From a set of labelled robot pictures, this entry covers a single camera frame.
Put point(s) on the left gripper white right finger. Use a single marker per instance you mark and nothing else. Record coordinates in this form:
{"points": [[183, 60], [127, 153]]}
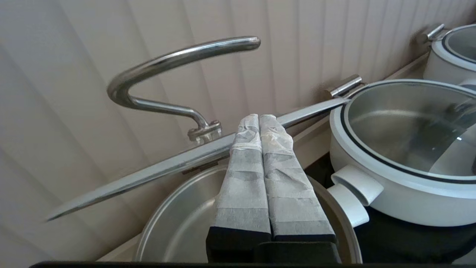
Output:
{"points": [[293, 201]]}

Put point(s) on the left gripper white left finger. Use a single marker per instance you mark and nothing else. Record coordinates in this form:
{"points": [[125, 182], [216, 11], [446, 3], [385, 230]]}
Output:
{"points": [[243, 193]]}

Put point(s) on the glass lid with white rim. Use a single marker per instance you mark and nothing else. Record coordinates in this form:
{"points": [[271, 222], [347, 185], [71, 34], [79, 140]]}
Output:
{"points": [[174, 163], [465, 42], [409, 126]]}

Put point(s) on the white round cooking pot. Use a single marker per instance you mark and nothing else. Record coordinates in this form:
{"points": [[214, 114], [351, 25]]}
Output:
{"points": [[442, 70], [409, 204], [178, 223]]}

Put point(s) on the wide black induction cooktop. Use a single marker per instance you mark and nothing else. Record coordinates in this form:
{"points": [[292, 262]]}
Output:
{"points": [[401, 242]]}

